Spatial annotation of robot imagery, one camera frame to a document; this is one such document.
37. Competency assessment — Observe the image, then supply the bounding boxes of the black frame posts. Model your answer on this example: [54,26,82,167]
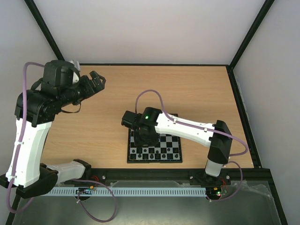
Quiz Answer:
[23,0,289,225]

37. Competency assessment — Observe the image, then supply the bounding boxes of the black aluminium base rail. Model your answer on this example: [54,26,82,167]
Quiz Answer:
[58,167,270,188]

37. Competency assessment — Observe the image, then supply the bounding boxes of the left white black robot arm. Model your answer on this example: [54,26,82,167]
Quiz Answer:
[0,60,106,199]

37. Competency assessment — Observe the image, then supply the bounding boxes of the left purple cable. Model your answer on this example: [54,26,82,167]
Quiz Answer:
[6,61,117,223]

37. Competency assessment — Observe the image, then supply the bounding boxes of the black and silver chessboard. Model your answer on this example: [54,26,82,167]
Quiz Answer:
[121,111,182,163]

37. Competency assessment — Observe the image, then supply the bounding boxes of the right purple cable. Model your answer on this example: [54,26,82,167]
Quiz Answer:
[135,89,248,203]

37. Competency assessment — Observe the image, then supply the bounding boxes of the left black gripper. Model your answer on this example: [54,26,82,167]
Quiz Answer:
[59,71,107,107]

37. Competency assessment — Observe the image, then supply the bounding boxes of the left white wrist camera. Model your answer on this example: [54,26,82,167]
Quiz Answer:
[69,60,81,84]

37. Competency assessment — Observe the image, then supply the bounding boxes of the purple cable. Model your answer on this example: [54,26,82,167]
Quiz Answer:
[135,89,248,203]
[6,61,117,223]

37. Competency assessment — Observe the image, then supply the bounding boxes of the light blue cable duct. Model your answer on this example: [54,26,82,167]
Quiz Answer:
[45,187,206,197]

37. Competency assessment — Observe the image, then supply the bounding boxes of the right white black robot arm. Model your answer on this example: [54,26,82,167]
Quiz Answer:
[121,107,233,184]

